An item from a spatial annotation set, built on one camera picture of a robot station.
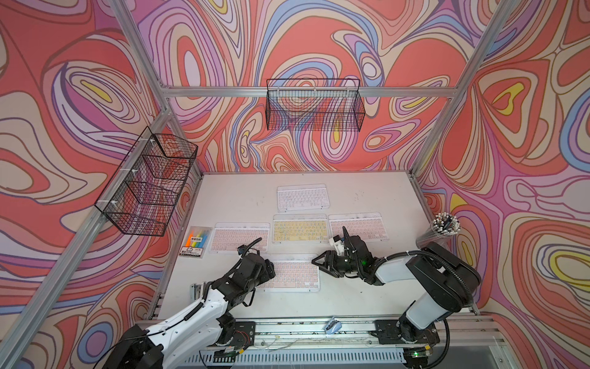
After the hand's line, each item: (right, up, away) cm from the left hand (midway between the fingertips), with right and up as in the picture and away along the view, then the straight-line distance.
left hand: (272, 271), depth 85 cm
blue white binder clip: (+21, -14, -12) cm, 28 cm away
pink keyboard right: (+41, +15, +13) cm, 46 cm away
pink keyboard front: (+9, -1, +1) cm, 9 cm away
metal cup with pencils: (+64, +17, -2) cm, 66 cm away
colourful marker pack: (-33, +10, +8) cm, 35 cm away
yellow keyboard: (+11, +14, +13) cm, 22 cm away
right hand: (+17, 0, 0) cm, 17 cm away
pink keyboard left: (-20, +11, +11) cm, 25 cm away
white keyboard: (+12, +28, +23) cm, 38 cm away
